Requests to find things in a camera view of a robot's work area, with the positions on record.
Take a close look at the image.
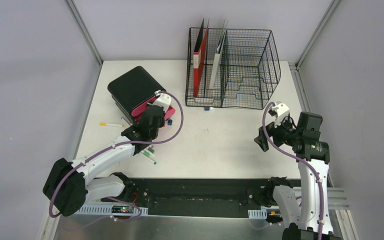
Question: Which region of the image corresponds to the white cable duct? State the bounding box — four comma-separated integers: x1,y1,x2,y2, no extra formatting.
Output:
247,209,268,220
74,204,141,217

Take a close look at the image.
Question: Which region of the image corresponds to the white cable duct right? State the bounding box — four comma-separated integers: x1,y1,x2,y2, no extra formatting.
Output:
247,209,268,220

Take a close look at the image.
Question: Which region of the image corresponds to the red notebook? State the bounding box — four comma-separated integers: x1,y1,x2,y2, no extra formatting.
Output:
193,18,209,97

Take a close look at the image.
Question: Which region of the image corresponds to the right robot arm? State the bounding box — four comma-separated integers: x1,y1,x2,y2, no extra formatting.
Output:
254,110,336,240

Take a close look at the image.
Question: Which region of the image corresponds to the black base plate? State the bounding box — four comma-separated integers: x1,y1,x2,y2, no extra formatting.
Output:
115,177,277,218

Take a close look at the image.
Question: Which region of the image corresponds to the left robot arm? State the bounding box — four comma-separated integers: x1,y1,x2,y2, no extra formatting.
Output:
42,105,165,217

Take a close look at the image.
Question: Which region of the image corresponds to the teal tipped white pen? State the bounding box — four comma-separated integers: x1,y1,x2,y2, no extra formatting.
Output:
141,152,157,165

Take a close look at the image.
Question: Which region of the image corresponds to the white cable duct left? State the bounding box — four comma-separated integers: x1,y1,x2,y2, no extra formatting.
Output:
74,204,141,217

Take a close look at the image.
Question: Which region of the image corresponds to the black pink drawer unit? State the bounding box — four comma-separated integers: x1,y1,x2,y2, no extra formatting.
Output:
107,66,176,123

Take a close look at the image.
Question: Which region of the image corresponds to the black wire mesh organizer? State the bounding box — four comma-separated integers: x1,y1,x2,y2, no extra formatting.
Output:
184,27,281,110

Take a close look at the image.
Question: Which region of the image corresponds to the white pen orange cap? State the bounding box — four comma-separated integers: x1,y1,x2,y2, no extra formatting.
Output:
99,122,125,128

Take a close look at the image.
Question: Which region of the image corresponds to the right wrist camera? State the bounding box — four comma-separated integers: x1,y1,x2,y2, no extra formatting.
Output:
268,101,290,128

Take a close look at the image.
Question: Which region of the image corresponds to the small blue white cap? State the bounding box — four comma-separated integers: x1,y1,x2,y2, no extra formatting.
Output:
204,106,215,111

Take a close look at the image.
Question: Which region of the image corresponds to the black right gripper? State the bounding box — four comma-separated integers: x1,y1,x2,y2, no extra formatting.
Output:
254,114,301,152

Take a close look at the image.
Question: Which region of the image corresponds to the grey notebook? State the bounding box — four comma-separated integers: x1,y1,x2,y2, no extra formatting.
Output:
209,19,229,91

